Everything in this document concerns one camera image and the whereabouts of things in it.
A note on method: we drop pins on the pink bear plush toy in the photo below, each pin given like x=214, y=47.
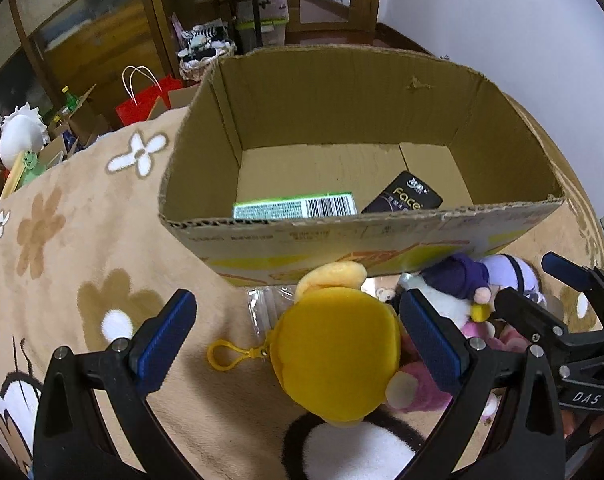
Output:
x=421, y=385

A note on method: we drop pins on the wooden wardrobe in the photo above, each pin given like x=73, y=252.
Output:
x=97, y=45

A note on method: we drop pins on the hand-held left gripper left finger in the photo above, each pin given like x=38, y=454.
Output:
x=167, y=340

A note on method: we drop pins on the white spiky plush head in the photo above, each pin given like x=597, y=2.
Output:
x=19, y=135

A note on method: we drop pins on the white plush with purple hat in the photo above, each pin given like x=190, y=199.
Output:
x=456, y=275

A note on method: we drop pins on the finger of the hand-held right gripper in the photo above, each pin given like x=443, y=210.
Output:
x=526, y=312
x=564, y=269

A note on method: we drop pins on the open cardboard box with bottles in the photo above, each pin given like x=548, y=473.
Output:
x=84, y=125

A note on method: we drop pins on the flat cardboard box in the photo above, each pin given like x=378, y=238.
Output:
x=174, y=102

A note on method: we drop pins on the green frog toy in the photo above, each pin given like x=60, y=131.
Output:
x=32, y=165

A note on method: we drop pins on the lavender plush toy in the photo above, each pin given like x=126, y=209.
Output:
x=501, y=267

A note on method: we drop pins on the brown cardboard box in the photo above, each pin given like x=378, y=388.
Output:
x=332, y=110

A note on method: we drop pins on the green lidded storage bin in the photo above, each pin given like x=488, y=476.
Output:
x=274, y=20

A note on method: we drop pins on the zebra striped cloth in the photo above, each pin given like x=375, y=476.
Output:
x=207, y=37

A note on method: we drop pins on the clear plastic bag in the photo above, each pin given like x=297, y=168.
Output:
x=264, y=310

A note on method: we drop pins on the yellow plush toy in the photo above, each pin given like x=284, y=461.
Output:
x=332, y=350

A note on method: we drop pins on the small wooden table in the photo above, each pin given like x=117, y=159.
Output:
x=257, y=20

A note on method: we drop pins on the green bottle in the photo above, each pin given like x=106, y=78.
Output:
x=71, y=99

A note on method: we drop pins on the green carton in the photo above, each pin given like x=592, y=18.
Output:
x=292, y=207

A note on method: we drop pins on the beige flower blanket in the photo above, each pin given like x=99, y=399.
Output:
x=82, y=240

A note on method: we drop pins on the red paper bag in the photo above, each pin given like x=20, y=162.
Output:
x=142, y=107

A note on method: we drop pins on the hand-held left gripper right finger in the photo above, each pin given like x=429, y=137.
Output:
x=429, y=345

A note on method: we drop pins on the cream plush toy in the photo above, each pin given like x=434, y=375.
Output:
x=384, y=295

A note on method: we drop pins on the black packet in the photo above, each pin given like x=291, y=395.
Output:
x=404, y=197

